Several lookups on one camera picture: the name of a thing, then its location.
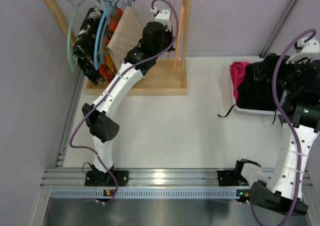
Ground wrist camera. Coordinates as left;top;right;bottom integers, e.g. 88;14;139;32
286;37;320;64
151;7;172;31

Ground beige trousers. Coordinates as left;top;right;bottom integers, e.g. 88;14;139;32
107;6;143;71

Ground pink hanger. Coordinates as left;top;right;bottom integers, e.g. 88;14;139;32
166;0;180;67

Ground white plastic basket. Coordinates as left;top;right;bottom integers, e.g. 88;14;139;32
230;62;278;115

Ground black white patterned trousers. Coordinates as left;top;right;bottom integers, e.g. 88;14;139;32
72;7;105;85

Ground aluminium mounting rail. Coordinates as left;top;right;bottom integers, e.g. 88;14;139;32
39;167;313;187

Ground orange hanger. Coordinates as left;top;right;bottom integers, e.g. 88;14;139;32
173;0;186;69

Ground wooden clothes rack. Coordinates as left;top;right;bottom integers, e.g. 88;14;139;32
44;0;192;96

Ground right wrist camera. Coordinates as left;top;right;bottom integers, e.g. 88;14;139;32
286;37;320;64

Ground orange patterned trousers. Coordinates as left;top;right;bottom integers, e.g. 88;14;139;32
99;7;123;83

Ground blue hanger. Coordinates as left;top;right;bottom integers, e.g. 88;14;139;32
93;0;120;71
100;0;136;64

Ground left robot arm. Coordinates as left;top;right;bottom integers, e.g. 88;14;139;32
82;20;174;186

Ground slotted cable duct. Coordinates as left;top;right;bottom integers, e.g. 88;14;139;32
50;188;250;200

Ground magenta trousers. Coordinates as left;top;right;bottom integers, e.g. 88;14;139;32
229;61;250;102

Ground green hanger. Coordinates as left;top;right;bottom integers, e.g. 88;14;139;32
66;0;101;72

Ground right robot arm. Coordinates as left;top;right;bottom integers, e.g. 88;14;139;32
235;56;320;215

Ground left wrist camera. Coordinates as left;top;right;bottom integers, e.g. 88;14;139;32
151;7;172;31

